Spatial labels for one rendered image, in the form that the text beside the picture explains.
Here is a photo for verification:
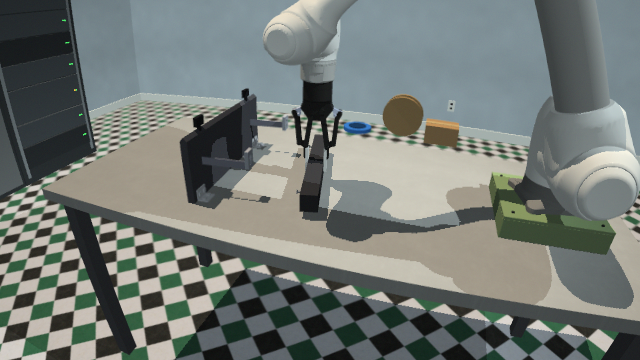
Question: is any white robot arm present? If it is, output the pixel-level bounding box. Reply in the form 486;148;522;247
263;0;640;221

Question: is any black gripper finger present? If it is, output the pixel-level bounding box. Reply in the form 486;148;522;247
319;108;342;172
292;106;314;171

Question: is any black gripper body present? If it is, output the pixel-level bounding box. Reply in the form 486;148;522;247
301;81;334;121

